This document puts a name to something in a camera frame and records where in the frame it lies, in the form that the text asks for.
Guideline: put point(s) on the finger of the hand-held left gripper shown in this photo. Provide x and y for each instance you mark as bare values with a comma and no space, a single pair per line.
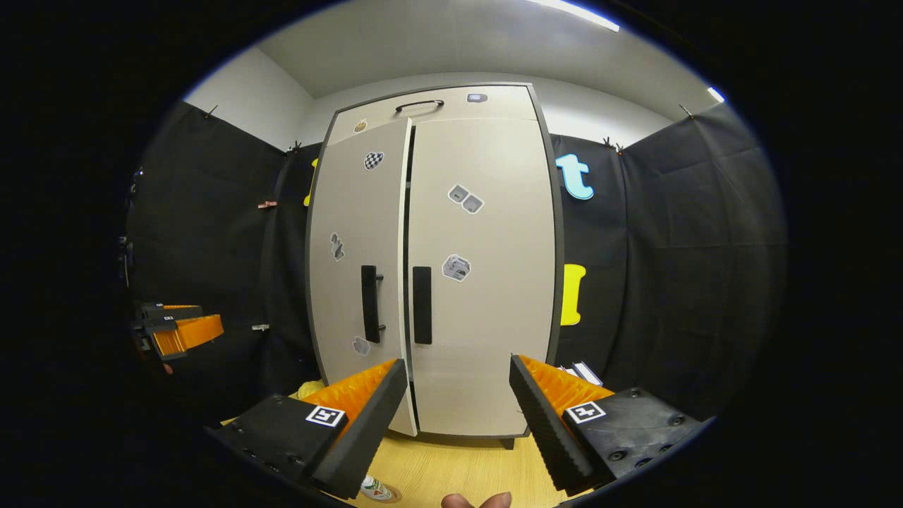
176,310
187,335

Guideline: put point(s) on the small ceiling light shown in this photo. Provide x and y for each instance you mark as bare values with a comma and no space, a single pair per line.
716,94

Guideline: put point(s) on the grey cabinet drawer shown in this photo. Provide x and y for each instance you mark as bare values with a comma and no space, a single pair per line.
494,106

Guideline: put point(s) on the white bottle with green label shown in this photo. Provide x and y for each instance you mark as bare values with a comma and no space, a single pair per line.
375,488

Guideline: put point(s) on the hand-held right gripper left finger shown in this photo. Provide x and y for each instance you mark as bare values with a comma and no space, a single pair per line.
363,430

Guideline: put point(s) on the black clip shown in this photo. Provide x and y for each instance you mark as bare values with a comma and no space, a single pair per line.
686,111
211,111
612,144
294,147

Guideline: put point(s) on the grey cabinet door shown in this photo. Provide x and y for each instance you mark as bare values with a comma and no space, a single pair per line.
346,212
494,339

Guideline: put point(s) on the yellow object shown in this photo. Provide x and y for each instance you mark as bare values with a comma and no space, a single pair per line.
310,389

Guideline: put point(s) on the black backdrop cloth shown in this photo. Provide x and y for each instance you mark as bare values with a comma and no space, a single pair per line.
670,282

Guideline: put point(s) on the grey cabinet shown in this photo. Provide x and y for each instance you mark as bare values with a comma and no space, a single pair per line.
558,268

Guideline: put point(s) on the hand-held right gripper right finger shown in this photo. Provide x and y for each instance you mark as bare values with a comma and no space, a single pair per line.
547,430

